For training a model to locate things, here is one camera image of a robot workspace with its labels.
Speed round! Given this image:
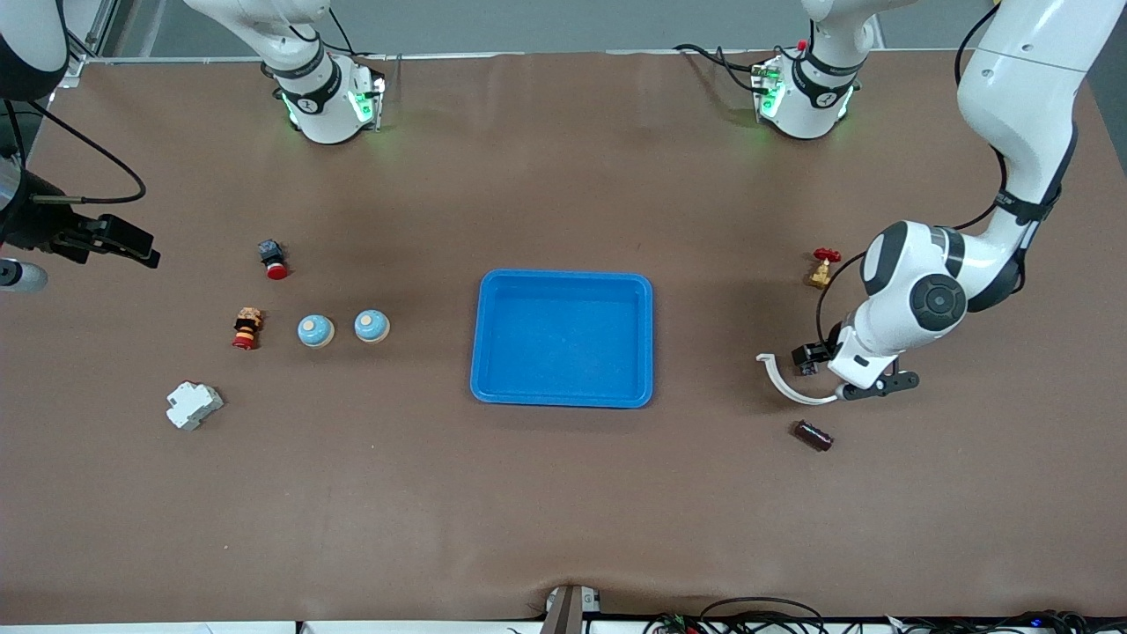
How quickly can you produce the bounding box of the blue desk bell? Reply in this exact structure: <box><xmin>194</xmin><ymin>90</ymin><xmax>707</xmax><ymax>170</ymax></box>
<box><xmin>297</xmin><ymin>313</ymin><xmax>336</xmax><ymax>350</ymax></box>
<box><xmin>353</xmin><ymin>308</ymin><xmax>392</xmax><ymax>345</ymax></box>

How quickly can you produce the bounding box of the brass valve red handwheel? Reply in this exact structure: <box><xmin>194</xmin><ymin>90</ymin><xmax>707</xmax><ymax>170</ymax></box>
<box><xmin>806</xmin><ymin>247</ymin><xmax>843</xmax><ymax>291</ymax></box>

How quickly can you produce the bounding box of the blue plastic tray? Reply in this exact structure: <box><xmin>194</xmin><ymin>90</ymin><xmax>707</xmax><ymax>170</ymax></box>
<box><xmin>469</xmin><ymin>269</ymin><xmax>655</xmax><ymax>409</ymax></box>

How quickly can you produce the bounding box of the black base cable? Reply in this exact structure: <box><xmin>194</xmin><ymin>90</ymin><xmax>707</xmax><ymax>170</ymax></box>
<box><xmin>672</xmin><ymin>42</ymin><xmax>765</xmax><ymax>93</ymax></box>

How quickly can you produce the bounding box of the metal mount post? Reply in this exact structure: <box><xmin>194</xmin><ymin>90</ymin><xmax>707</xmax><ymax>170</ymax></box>
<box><xmin>539</xmin><ymin>584</ymin><xmax>605</xmax><ymax>634</ymax></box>

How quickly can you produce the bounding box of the brown table mat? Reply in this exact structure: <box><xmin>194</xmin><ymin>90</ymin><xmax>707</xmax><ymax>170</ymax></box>
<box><xmin>0</xmin><ymin>48</ymin><xmax>1127</xmax><ymax>622</ymax></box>

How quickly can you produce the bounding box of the white circuit breaker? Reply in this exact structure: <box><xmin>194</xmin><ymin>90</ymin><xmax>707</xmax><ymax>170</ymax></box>
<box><xmin>166</xmin><ymin>380</ymin><xmax>225</xmax><ymax>431</ymax></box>

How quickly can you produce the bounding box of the red yellow push button switch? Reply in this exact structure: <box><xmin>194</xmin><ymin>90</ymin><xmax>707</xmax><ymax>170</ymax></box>
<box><xmin>232</xmin><ymin>306</ymin><xmax>264</xmax><ymax>351</ymax></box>

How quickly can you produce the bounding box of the black looped cable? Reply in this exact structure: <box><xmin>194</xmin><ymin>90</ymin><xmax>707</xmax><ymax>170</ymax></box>
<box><xmin>700</xmin><ymin>597</ymin><xmax>827</xmax><ymax>634</ymax></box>

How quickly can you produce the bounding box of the white semicircular pipe clamp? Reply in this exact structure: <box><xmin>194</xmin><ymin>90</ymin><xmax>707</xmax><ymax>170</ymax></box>
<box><xmin>756</xmin><ymin>353</ymin><xmax>857</xmax><ymax>406</ymax></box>

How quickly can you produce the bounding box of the black camera cable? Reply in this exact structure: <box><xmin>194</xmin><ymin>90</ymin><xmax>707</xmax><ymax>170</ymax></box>
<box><xmin>814</xmin><ymin>7</ymin><xmax>1010</xmax><ymax>353</ymax></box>
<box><xmin>0</xmin><ymin>95</ymin><xmax>148</xmax><ymax>206</ymax></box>

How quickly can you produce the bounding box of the black cable bundle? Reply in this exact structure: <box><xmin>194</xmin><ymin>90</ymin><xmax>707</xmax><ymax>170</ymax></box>
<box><xmin>880</xmin><ymin>609</ymin><xmax>1127</xmax><ymax>634</ymax></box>

